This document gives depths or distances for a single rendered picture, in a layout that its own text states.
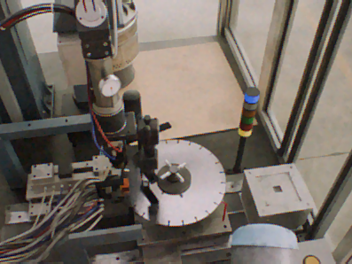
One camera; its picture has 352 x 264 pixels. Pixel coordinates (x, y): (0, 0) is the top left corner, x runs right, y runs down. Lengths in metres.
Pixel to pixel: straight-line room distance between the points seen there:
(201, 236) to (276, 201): 0.26
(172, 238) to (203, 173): 0.23
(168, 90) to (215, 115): 0.26
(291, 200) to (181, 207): 0.36
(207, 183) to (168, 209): 0.15
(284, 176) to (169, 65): 0.87
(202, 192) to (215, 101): 0.65
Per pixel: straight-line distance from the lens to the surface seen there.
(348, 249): 1.25
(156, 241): 1.28
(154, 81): 1.89
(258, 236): 0.71
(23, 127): 1.38
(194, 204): 1.23
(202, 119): 1.72
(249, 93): 1.26
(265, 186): 1.36
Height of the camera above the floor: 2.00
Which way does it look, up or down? 49 degrees down
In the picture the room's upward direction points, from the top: straight up
